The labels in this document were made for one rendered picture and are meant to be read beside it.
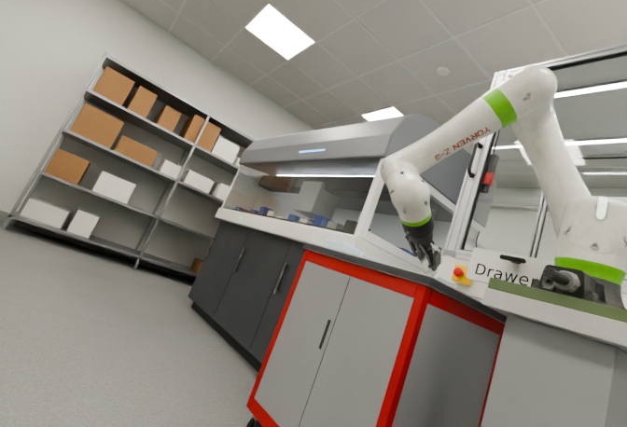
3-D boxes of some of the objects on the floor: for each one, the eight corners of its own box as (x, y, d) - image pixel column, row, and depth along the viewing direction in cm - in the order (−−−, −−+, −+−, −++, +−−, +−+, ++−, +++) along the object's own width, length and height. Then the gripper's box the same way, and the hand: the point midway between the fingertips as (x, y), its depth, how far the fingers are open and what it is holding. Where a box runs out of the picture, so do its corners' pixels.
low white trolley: (341, 583, 83) (431, 275, 99) (232, 429, 132) (304, 241, 149) (459, 545, 115) (512, 318, 132) (337, 433, 165) (386, 278, 181)
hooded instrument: (290, 421, 158) (407, 89, 196) (175, 301, 306) (255, 125, 345) (431, 430, 225) (497, 182, 264) (281, 327, 374) (338, 178, 412)
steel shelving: (0, 228, 322) (105, 50, 365) (10, 224, 363) (104, 64, 406) (304, 320, 501) (351, 194, 545) (288, 310, 543) (332, 193, 586)
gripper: (447, 229, 104) (455, 276, 119) (407, 212, 116) (420, 255, 130) (431, 246, 102) (442, 291, 116) (392, 226, 113) (407, 269, 127)
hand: (429, 267), depth 121 cm, fingers closed
